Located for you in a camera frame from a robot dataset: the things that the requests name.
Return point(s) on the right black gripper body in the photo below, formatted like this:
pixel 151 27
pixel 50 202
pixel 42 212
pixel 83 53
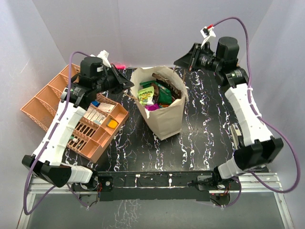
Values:
pixel 208 60

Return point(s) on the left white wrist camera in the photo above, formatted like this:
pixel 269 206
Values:
pixel 104 56

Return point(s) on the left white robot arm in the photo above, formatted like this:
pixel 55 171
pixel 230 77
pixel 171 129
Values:
pixel 46 161

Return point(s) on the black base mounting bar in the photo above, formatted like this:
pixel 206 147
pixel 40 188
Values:
pixel 162 185

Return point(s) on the brown kettle chips bag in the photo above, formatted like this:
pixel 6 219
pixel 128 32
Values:
pixel 176 93

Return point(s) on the small blue box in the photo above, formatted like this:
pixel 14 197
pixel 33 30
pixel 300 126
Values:
pixel 95 103

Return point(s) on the yellow orange small item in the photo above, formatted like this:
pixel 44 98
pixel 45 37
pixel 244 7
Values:
pixel 112 124

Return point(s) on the purple snack bag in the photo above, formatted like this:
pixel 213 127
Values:
pixel 152 107

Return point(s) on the pink compartment tray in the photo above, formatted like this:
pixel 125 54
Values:
pixel 90 139

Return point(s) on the green snack bag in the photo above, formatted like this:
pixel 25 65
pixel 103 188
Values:
pixel 161 94

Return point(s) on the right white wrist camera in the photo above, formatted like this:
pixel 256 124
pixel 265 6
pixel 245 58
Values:
pixel 207 33

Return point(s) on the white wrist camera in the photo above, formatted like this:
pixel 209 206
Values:
pixel 207 33
pixel 104 56

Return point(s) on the light green candy bag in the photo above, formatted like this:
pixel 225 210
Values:
pixel 145 96

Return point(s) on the aluminium frame rail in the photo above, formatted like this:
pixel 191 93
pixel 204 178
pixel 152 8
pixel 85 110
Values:
pixel 262 183

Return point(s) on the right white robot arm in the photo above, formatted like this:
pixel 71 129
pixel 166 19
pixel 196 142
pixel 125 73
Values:
pixel 226 79

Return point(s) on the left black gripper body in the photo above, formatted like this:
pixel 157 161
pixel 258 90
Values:
pixel 107 82

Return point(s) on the brown paper bag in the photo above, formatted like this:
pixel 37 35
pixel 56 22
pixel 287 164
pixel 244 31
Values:
pixel 164 122

